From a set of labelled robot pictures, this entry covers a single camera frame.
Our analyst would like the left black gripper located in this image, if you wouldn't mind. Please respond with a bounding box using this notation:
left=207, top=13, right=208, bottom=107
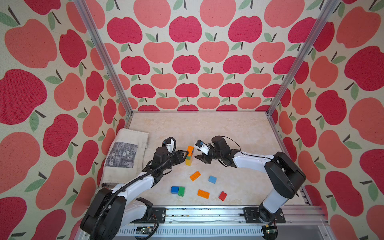
left=161, top=150, right=190, bottom=172

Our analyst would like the orange lego plate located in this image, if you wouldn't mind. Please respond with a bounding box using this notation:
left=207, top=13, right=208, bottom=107
left=190, top=171, right=201, bottom=182
left=197, top=190, right=210, bottom=199
left=187, top=146, right=194, bottom=156

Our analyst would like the light blue lego brick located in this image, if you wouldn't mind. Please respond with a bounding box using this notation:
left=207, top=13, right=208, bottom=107
left=208, top=176, right=217, bottom=184

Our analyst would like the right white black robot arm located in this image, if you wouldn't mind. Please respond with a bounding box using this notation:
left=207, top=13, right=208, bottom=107
left=195, top=136, right=307, bottom=224

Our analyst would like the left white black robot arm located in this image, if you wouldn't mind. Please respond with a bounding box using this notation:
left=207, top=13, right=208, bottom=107
left=80, top=144, right=189, bottom=240

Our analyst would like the orange lego plate bottom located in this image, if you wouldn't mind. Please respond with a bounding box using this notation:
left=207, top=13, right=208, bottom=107
left=197, top=190, right=210, bottom=199

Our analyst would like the blue lego brick left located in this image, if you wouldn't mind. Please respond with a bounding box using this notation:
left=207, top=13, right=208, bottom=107
left=171, top=186, right=180, bottom=195

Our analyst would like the green lego brick left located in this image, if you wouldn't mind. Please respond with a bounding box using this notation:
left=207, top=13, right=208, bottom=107
left=178, top=187, right=185, bottom=197

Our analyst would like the red lego brick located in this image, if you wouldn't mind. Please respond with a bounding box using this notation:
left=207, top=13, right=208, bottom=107
left=219, top=191, right=228, bottom=202

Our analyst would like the folded beige printed cloth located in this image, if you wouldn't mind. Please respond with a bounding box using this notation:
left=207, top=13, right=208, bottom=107
left=99, top=129, right=149, bottom=186

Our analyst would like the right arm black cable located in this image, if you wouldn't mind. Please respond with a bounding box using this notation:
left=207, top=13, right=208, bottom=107
left=221, top=135, right=301, bottom=199

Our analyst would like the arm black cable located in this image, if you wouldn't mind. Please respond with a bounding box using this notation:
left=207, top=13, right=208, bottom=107
left=89, top=137, right=178, bottom=240
left=221, top=135, right=301, bottom=199

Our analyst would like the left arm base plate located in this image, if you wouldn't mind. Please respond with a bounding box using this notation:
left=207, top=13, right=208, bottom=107
left=133, top=208, right=167, bottom=224

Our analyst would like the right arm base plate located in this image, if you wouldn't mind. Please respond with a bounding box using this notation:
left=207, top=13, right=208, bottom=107
left=243, top=207, right=286, bottom=224

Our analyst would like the left aluminium frame post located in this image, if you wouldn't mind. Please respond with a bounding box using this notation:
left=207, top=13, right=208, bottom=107
left=74, top=0, right=133, bottom=118

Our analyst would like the aluminium frame post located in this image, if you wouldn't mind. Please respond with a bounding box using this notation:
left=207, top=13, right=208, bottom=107
left=74, top=0, right=133, bottom=118
left=266, top=0, right=341, bottom=118

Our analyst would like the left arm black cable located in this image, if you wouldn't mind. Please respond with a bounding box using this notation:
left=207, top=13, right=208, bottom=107
left=89, top=137, right=178, bottom=240

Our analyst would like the front aluminium rail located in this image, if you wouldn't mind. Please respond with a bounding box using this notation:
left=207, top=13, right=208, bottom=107
left=112, top=205, right=336, bottom=240

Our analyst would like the right aluminium frame post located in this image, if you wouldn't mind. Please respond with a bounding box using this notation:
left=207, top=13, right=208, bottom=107
left=266, top=0, right=341, bottom=118

